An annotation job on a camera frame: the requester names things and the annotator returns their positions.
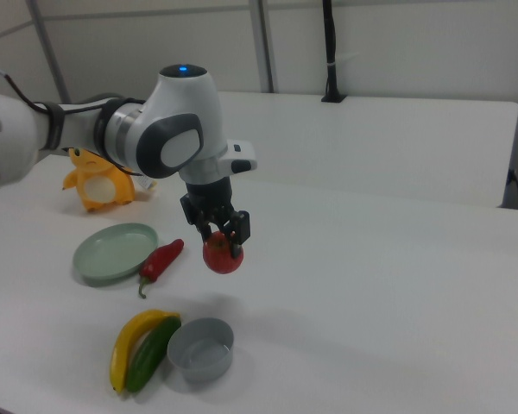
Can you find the yellow plush dinosaur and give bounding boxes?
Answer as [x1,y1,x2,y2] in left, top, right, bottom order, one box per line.
[60,146,159,214]

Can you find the yellow banana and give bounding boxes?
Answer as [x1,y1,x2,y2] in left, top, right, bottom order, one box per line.
[109,309,181,395]

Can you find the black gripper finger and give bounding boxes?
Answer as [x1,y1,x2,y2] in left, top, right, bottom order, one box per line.
[196,212,214,243]
[227,210,252,260]

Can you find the black wall cable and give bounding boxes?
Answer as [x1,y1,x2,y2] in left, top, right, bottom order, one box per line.
[506,168,518,209]

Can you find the green cucumber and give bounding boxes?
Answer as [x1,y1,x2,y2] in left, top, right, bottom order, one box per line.
[124,315,183,393]

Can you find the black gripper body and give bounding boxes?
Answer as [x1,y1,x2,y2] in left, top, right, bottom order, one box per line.
[180,178,236,229]

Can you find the red apple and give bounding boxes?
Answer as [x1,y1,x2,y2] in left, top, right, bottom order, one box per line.
[202,230,245,276]

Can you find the grey bowl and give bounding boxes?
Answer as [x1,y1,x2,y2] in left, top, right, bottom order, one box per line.
[167,317,236,384]

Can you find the black pole with white band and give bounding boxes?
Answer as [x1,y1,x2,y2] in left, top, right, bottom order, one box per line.
[319,0,349,104]

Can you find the pale green plate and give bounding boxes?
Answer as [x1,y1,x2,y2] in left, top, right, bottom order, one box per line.
[72,222,161,288]

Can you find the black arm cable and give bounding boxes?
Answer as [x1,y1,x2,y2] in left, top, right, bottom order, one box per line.
[0,63,146,179]

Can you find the red chili pepper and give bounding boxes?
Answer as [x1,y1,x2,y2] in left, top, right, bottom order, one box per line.
[137,238,186,300]

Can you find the white side table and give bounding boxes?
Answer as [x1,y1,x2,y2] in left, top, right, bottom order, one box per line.
[214,90,518,209]

